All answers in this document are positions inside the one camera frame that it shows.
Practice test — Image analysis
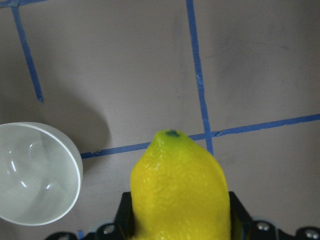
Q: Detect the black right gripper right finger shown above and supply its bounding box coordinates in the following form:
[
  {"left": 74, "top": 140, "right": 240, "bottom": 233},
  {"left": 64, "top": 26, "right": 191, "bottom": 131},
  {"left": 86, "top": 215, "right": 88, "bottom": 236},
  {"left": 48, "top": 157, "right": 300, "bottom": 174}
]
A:
[{"left": 229, "top": 191, "right": 253, "bottom": 240}]

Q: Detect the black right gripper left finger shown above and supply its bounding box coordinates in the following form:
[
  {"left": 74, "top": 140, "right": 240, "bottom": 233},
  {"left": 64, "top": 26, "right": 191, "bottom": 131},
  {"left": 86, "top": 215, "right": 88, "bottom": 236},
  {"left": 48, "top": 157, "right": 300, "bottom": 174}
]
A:
[{"left": 113, "top": 192, "right": 135, "bottom": 240}]

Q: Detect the yellow lemon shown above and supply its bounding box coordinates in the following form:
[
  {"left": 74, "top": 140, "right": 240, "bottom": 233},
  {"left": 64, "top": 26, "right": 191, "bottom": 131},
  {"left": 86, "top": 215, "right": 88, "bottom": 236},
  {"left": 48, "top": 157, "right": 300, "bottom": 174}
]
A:
[{"left": 130, "top": 129, "right": 232, "bottom": 240}]

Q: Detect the white bowl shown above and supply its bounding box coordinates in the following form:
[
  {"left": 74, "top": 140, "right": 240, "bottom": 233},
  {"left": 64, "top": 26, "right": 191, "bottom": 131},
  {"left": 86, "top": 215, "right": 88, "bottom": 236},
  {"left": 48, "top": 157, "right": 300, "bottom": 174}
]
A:
[{"left": 0, "top": 122, "right": 83, "bottom": 226}]

